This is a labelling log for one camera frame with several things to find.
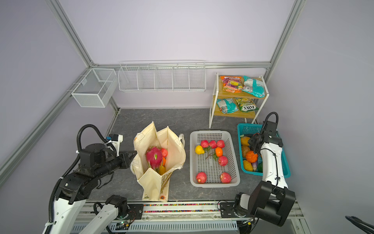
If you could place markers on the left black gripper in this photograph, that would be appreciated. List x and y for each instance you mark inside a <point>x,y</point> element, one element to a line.
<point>126,161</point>

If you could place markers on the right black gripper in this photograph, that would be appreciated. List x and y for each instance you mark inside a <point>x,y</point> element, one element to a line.
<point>252,141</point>

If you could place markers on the orange pumpkin vegetable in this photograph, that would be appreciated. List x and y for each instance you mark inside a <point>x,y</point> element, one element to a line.
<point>251,157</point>

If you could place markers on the pink dragon fruit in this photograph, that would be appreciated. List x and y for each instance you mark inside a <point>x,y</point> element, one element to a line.
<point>154,158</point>

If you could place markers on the red apple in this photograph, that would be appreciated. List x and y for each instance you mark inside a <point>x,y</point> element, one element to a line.
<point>201,177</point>
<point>225,178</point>
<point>164,152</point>

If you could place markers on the yellow pear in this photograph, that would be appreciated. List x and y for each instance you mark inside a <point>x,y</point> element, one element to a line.
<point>161,170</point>

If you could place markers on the cream canvas grocery bag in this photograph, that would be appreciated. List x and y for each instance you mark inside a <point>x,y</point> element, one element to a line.
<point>156,186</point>

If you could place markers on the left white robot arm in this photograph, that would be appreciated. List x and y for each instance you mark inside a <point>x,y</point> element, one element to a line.
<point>74,187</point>

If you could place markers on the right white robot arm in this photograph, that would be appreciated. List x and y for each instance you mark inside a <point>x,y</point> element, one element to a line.
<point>272,200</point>

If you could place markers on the yellow potato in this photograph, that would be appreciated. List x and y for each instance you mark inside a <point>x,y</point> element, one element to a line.
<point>245,140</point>
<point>247,166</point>

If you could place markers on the brown potato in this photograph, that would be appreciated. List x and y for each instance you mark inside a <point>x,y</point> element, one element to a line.
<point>244,149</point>

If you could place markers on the teal plastic vegetable basket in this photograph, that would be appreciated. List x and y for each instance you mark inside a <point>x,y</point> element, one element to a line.
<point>247,129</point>

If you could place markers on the yellow potato front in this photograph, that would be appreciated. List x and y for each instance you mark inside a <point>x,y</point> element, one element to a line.
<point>247,166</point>

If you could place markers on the small red fruit right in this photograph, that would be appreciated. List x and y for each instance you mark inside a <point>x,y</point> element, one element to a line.
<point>220,144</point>

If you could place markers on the small red fruit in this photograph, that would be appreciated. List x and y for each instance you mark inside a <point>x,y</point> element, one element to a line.
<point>212,144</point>
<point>220,144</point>
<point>204,143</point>

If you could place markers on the red apple centre basket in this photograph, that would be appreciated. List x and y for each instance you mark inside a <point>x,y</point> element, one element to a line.
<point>223,161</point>

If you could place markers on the small orange tangerine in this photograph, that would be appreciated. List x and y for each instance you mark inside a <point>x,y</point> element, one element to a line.
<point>218,151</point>

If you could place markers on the green Fox's candy packet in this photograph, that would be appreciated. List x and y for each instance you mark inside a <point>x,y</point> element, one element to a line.
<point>246,105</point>

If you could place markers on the small red fruit middle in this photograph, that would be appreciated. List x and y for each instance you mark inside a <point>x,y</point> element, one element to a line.
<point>212,144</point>

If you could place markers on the teal white snack packet lower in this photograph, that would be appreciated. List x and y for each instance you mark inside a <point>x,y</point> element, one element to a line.
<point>227,105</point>

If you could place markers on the red apple back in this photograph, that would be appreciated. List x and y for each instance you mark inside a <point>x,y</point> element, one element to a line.
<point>225,178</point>

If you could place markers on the white plastic fruit basket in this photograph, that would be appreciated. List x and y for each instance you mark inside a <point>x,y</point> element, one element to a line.
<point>205,170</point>

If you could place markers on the small red fruit left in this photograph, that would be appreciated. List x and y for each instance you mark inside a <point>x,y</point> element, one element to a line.
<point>204,143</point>

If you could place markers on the teal snack packet upper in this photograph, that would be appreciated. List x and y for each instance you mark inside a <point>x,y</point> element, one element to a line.
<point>254,87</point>

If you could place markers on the yellow lemon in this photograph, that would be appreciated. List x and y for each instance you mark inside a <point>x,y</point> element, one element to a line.
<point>199,150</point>

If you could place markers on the orange snack packet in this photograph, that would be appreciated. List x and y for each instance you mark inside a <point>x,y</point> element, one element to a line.
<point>232,84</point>

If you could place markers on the small white mesh basket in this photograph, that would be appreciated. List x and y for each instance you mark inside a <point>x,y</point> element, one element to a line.
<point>96,88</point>

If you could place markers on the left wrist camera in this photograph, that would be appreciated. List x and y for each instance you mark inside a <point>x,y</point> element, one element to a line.
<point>116,140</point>

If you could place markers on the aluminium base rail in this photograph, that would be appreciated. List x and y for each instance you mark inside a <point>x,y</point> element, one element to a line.
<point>200,217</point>

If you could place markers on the long white wire basket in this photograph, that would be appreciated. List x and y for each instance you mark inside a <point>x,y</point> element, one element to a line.
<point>162,75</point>

